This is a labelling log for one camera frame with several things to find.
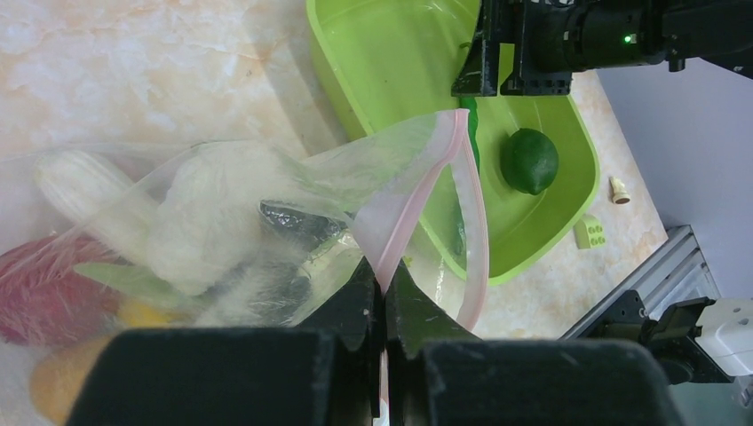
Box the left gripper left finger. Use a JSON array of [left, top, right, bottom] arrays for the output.
[[67, 259, 379, 425]]

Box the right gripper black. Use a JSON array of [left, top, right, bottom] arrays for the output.
[[451, 0, 668, 98]]

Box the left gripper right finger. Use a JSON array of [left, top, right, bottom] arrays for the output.
[[384, 265, 684, 425]]

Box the grey toy fish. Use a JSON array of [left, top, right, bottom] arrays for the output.
[[212, 200, 345, 327]]

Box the green toy chili pepper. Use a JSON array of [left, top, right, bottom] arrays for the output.
[[458, 97, 480, 174]]

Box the dark green toy avocado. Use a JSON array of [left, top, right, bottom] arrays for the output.
[[500, 128, 559, 195]]

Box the green plastic bin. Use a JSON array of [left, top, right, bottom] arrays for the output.
[[305, 1, 599, 286]]

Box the white toy cauliflower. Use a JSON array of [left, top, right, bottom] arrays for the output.
[[144, 140, 330, 330]]

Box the yellow toy banana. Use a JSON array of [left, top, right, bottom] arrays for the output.
[[116, 298, 187, 328]]

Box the clear zip top bag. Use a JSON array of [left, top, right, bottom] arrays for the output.
[[1, 109, 489, 425]]

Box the orange toy mango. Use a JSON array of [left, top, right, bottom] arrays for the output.
[[29, 335, 113, 425]]

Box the red toy apple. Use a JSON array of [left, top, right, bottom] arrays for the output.
[[1, 236, 119, 346]]

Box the toy celery stalk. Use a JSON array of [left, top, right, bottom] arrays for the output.
[[34, 150, 204, 311]]

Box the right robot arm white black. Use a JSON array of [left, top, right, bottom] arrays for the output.
[[451, 1, 752, 384]]

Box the cream small peg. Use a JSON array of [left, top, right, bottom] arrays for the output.
[[609, 177, 631, 205]]

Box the green lego brick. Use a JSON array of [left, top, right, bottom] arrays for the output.
[[574, 214, 606, 249]]

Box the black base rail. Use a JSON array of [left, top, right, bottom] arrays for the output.
[[562, 225, 721, 339]]

